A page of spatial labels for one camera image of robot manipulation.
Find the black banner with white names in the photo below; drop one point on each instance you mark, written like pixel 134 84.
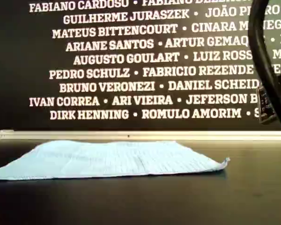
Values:
pixel 154 124

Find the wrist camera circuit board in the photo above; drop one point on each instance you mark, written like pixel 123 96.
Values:
pixel 267 105

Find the light blue cloth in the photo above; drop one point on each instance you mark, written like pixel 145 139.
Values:
pixel 107 161

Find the aluminium table edge frame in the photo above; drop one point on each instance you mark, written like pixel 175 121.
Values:
pixel 107 135

